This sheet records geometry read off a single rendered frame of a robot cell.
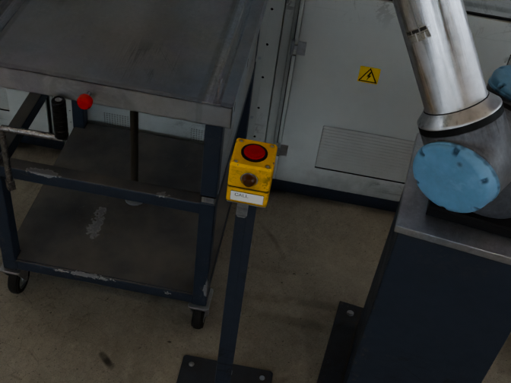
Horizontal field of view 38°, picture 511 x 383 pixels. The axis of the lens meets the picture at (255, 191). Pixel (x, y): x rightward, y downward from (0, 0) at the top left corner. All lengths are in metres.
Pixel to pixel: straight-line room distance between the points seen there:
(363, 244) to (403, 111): 0.47
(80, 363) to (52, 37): 0.90
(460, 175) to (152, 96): 0.67
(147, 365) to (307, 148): 0.88
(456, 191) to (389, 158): 1.15
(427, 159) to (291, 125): 1.14
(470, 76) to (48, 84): 0.88
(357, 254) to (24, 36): 1.28
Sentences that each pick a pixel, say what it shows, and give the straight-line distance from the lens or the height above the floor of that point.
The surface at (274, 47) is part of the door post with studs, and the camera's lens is 2.29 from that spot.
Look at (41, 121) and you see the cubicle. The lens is 2.69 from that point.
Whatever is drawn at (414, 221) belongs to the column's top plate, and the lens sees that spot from 1.56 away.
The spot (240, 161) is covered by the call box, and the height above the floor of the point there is 0.90.
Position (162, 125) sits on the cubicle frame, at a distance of 2.55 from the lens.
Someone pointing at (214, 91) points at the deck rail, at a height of 0.85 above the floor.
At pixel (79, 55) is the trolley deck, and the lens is 1.72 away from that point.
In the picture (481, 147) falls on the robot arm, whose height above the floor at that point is 1.03.
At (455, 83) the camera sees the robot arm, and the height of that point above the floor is 1.11.
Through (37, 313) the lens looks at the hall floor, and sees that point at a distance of 2.28.
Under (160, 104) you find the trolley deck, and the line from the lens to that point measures 1.62.
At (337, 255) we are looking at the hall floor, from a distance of 2.47.
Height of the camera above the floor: 1.81
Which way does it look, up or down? 44 degrees down
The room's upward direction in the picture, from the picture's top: 8 degrees clockwise
